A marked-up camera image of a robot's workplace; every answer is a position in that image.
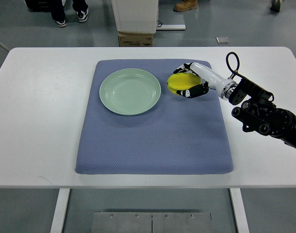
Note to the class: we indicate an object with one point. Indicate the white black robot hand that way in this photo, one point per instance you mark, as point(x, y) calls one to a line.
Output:
point(210, 80)

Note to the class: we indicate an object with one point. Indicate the yellow starfruit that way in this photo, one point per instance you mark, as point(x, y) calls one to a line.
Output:
point(182, 81)

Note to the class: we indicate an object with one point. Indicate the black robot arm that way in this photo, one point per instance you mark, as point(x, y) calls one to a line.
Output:
point(254, 108)

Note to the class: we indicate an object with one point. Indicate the light green plate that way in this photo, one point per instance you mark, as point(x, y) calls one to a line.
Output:
point(130, 91)

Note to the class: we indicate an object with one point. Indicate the grey floor outlet cover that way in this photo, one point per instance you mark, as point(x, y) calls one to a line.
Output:
point(222, 40)

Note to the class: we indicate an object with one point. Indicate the blue quilted mat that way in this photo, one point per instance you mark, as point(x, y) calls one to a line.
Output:
point(178, 136)

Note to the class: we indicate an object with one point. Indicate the tan work boot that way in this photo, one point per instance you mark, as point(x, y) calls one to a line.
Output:
point(186, 5)

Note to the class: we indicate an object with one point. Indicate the cardboard box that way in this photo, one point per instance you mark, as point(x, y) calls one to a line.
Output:
point(135, 39)

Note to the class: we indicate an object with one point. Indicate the white cabinet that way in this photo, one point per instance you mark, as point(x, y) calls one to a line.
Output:
point(135, 16)

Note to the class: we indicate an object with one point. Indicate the white table leg right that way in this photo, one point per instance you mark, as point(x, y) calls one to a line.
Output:
point(239, 210)

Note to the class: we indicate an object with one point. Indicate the white table leg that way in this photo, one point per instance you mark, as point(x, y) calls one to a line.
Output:
point(239, 210)
point(60, 210)

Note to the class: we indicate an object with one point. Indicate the right sneaker of bystander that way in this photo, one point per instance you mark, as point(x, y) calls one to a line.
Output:
point(82, 15)

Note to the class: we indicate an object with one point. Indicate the sneaker of bystander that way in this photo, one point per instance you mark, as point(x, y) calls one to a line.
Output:
point(61, 24)
point(82, 15)

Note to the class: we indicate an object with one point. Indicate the left sneaker of bystander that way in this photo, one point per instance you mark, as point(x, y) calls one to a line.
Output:
point(61, 24)

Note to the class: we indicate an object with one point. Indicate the white table leg left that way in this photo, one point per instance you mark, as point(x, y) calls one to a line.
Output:
point(60, 210)

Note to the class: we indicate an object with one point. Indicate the white floor rail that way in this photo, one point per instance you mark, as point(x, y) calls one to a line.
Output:
point(171, 27)

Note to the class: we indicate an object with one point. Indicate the metal base plate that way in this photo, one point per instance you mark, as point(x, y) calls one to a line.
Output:
point(151, 222)

